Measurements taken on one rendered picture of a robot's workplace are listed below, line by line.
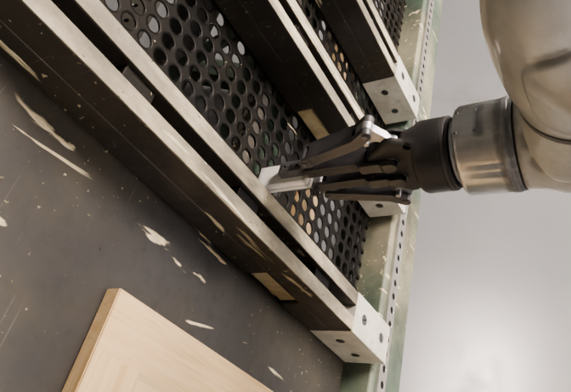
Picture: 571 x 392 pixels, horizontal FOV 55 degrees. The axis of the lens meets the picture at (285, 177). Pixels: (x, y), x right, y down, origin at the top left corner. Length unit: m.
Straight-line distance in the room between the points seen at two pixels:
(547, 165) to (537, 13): 0.19
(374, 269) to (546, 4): 0.72
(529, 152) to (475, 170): 0.05
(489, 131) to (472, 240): 1.64
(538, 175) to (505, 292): 1.58
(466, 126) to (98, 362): 0.39
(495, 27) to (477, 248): 1.79
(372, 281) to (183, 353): 0.47
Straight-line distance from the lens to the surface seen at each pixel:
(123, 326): 0.54
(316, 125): 0.88
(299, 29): 0.80
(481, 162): 0.52
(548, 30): 0.35
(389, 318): 0.98
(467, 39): 2.86
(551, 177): 0.52
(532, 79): 0.38
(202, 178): 0.55
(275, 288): 0.74
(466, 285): 2.05
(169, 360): 0.59
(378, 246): 1.02
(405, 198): 0.62
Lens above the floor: 1.79
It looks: 55 degrees down
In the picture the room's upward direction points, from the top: straight up
